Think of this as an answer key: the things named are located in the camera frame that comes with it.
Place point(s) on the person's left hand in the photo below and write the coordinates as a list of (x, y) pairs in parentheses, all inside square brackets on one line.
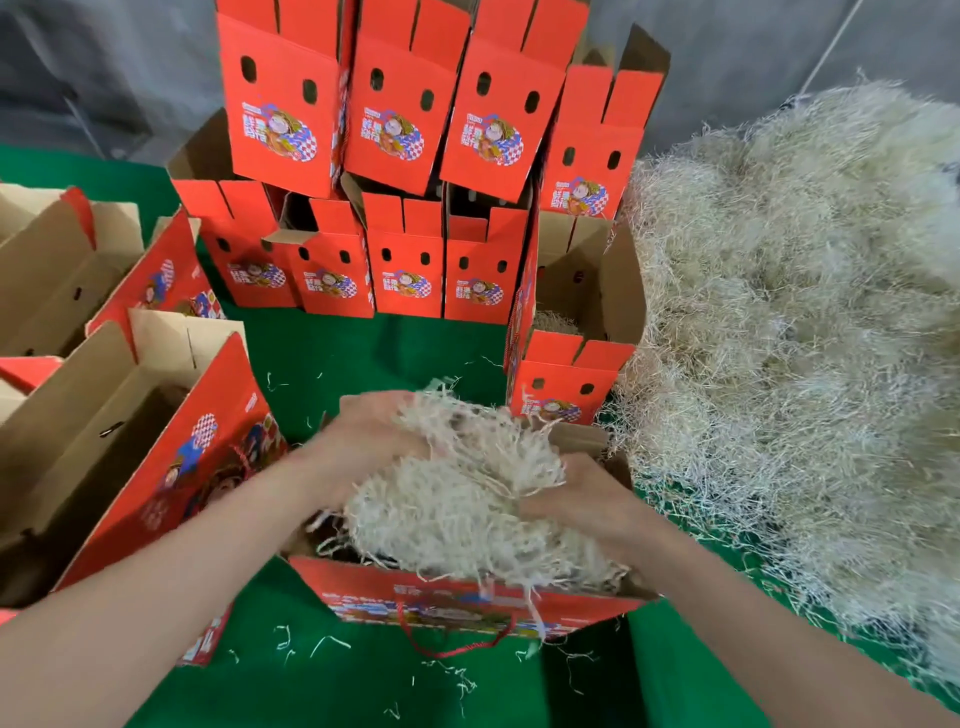
[(368, 438)]

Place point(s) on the person's right hand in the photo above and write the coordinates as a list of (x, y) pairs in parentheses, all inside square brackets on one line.
[(593, 503)]

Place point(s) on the red cardboard box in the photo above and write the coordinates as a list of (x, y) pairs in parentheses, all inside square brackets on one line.
[(492, 135), (248, 270), (330, 278), (405, 278), (588, 158), (450, 603), (570, 383), (480, 285), (278, 128), (390, 135)]

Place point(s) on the group of red boxes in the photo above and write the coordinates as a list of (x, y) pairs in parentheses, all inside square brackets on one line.
[(105, 435)]

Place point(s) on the pile of wood wool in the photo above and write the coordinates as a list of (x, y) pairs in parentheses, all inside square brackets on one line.
[(810, 330)]

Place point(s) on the person's right forearm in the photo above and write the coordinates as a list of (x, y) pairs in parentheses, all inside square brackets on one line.
[(795, 638)]

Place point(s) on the person's left forearm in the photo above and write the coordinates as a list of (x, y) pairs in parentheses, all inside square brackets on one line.
[(150, 608)]

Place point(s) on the white pole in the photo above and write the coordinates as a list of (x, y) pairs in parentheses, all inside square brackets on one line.
[(833, 45)]

